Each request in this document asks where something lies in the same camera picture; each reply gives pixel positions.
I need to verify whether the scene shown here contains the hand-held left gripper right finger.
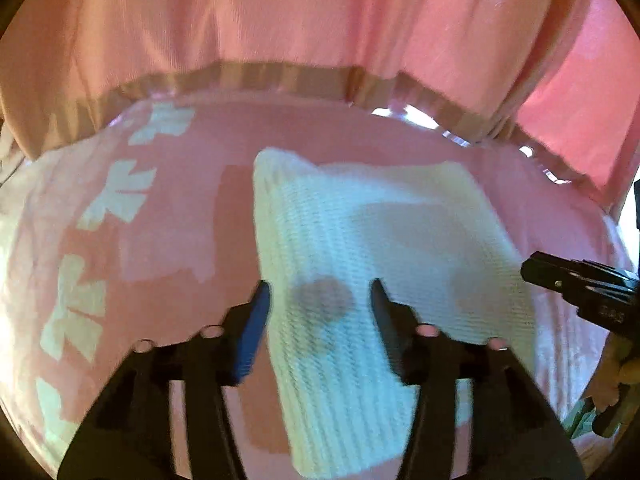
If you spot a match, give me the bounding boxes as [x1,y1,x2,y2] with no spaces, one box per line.
[369,277,587,480]

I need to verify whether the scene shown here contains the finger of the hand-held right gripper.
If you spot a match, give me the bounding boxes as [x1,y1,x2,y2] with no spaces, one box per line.
[520,251,583,295]

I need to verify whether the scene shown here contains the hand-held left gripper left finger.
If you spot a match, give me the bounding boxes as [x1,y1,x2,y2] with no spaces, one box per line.
[57,280,274,480]

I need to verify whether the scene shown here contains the white knitted sweater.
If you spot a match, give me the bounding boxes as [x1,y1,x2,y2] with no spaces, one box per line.
[252,147,540,479]

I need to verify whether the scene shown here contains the person's right hand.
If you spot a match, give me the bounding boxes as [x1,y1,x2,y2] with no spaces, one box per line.
[586,331,640,412]

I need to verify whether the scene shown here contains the pink printed blanket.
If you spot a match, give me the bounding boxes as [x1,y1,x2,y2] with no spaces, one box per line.
[0,92,637,480]

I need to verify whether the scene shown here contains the pink curtain with striped hem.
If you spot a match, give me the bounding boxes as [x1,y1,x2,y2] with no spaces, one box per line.
[0,0,640,211]

